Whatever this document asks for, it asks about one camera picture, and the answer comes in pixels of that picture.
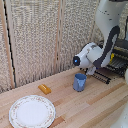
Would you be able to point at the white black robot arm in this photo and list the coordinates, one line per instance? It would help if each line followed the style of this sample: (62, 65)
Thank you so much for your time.
(106, 36)

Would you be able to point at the toaster oven door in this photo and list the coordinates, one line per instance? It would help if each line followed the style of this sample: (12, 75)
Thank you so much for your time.
(100, 77)

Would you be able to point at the ribbed silver oven tray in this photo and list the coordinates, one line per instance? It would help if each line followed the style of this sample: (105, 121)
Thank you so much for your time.
(119, 63)

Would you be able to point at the white floral rim plate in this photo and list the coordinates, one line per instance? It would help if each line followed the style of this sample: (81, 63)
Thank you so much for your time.
(32, 112)

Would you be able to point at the blue cup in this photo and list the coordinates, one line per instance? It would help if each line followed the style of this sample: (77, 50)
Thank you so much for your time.
(79, 82)

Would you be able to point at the orange rectangular block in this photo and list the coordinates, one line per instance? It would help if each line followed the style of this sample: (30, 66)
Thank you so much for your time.
(44, 89)

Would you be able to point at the wooden post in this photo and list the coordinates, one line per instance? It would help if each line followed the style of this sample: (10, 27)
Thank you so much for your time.
(7, 46)

